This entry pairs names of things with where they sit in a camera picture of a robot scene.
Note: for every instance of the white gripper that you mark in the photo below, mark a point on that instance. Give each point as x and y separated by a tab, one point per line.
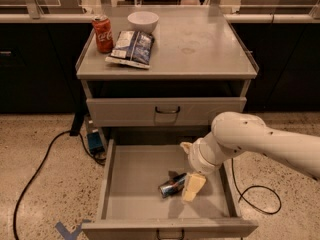
196	159

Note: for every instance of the white bowl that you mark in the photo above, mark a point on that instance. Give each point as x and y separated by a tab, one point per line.
143	21

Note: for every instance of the closed top drawer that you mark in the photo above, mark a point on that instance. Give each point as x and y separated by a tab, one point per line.
130	112

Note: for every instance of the blue power adapter box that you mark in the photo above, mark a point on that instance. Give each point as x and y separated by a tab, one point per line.
94	143

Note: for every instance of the red coca-cola can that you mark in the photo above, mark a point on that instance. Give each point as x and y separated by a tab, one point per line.
103	32

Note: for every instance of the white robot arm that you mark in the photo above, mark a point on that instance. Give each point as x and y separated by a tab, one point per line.
234	133

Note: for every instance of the blue silver redbull can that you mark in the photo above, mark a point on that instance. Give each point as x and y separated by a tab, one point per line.
172	186

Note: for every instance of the grey drawer cabinet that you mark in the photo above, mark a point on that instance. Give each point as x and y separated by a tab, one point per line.
196	54

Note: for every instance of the blue white chip bag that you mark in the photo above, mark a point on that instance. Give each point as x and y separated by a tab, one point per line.
132	48

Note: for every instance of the open middle drawer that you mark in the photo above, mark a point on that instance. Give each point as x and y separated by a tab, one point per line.
131	207

